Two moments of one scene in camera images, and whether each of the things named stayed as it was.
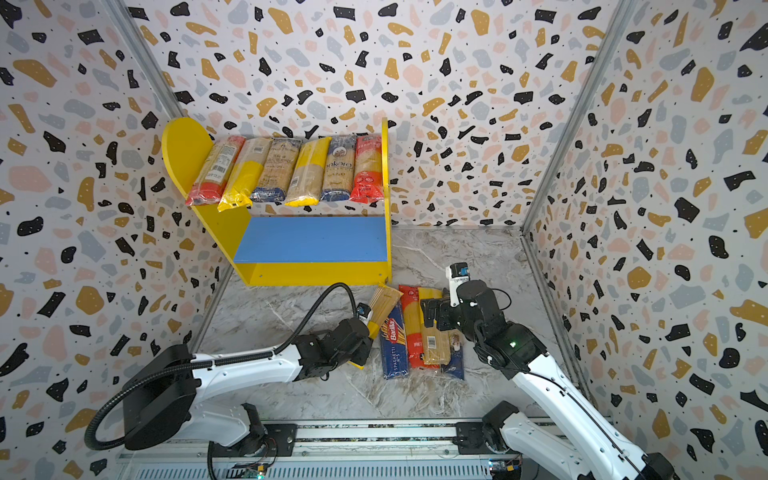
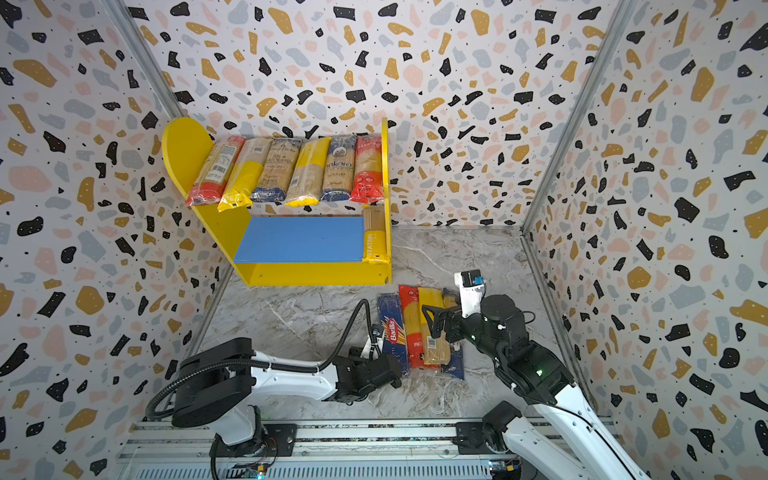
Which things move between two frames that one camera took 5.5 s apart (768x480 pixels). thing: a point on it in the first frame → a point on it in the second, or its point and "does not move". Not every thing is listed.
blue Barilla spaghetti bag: x=394 y=344 does not move
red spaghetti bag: x=368 y=183 does not move
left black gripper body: x=360 y=354 → x=365 y=393
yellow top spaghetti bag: x=307 y=175 does not move
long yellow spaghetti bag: x=246 y=174 does not move
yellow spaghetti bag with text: x=382 y=304 → x=375 y=234
